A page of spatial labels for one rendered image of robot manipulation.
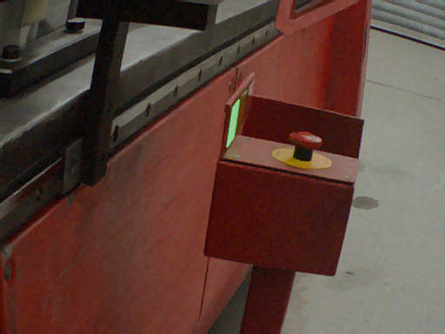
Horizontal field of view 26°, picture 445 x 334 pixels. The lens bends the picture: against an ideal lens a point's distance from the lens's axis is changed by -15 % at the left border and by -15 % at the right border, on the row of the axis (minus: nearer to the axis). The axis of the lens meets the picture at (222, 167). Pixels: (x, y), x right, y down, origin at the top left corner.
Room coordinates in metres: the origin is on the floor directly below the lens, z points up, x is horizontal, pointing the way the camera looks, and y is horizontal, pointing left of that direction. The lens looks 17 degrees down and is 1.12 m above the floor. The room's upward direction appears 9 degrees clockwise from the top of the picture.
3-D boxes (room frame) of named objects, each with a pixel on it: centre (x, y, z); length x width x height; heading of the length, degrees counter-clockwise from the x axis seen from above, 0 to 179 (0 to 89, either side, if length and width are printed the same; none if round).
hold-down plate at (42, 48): (1.09, 0.22, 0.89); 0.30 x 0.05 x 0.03; 169
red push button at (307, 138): (1.21, -0.09, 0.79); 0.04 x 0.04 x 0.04
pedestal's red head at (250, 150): (1.26, -0.08, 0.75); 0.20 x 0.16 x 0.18; 173
